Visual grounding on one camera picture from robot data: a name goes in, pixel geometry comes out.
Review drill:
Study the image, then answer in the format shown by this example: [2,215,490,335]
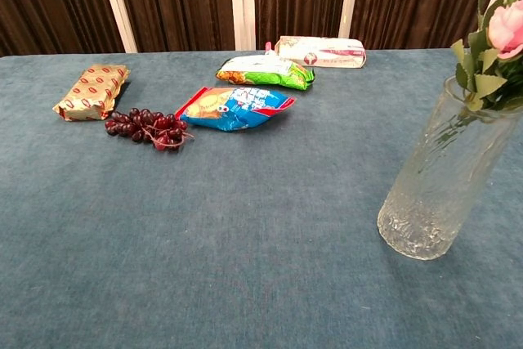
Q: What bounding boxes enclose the blue velvet tablecloth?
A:
[0,48,523,349]

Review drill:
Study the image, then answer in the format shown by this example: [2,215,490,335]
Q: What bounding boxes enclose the green snack bag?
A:
[215,41,316,92]

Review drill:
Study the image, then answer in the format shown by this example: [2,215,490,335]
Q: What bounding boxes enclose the gold packet with red marks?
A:
[51,63,132,123]

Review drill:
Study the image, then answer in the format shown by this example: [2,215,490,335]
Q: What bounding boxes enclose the wide white frame post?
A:
[228,0,257,51]

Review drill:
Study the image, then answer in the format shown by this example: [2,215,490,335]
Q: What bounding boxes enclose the dark red grape bunch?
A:
[104,107,195,153]

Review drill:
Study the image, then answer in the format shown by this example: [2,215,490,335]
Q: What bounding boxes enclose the dark brown curtain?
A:
[0,0,510,58]

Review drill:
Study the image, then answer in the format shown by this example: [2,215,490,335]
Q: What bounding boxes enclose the textured clear glass vase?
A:
[376,74,523,261]

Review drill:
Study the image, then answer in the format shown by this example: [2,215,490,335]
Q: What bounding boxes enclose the blue snack bag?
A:
[174,86,296,132]

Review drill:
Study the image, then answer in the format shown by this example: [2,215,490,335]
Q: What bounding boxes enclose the pink artificial flower bouquet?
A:
[417,0,523,174]

